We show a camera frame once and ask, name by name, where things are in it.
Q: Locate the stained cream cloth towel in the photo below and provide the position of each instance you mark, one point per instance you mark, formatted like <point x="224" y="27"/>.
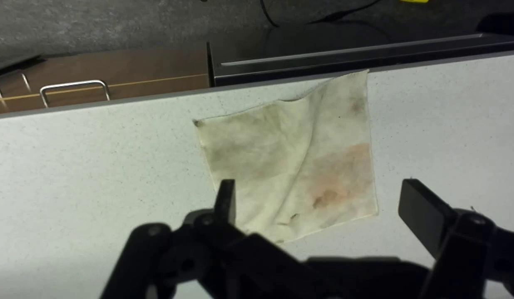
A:
<point x="289" y="155"/>

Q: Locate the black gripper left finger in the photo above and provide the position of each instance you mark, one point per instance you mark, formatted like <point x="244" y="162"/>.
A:
<point x="149" y="255"/>

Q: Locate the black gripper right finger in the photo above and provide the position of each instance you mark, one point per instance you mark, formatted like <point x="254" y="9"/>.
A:
<point x="460" y="243"/>

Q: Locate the brown wooden drawer front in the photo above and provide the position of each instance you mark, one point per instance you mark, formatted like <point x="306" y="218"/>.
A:
<point x="128" y="69"/>

